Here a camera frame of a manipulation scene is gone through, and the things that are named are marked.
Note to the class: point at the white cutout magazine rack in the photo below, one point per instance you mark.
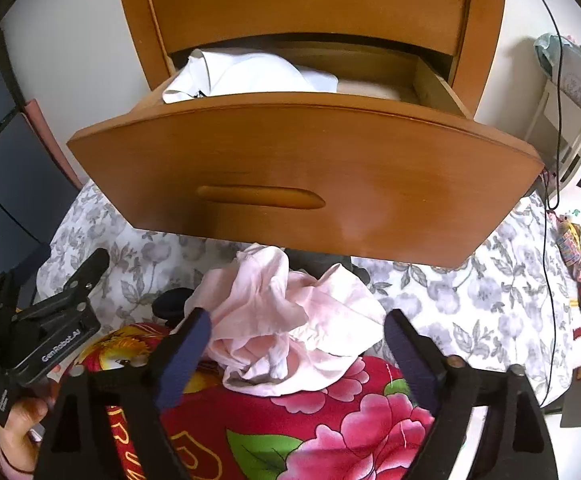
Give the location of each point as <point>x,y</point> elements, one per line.
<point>555,130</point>

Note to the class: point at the red floral cushion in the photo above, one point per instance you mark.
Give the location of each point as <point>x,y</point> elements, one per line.
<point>365,426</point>

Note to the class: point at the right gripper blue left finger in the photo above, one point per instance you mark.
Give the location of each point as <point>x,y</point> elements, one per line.
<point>175,359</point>

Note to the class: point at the wooden nightstand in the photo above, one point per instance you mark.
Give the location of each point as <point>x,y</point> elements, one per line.
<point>466,32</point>

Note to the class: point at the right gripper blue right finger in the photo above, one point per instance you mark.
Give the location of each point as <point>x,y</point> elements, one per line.
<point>418,358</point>

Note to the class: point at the dark blue cabinet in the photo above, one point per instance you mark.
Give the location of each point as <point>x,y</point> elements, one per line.
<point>35,193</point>

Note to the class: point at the pink board by cabinet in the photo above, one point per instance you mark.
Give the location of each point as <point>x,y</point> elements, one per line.
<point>40,126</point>

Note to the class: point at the floral grey white quilt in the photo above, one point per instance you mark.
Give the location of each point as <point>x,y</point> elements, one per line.
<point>508,303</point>

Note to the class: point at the pale pink garment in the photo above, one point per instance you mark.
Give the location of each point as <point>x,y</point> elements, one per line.
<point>276,331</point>

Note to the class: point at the person's left hand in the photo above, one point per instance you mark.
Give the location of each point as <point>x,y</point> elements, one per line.
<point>18,453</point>

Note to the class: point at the grey socks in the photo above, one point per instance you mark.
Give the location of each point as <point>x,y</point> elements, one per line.
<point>317,263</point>

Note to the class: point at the wooden drawer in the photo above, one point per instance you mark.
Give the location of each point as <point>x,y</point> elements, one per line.
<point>432,24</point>
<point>393,167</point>

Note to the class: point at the navy blue garment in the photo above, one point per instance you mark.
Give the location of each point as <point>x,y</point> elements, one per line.
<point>169,306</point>

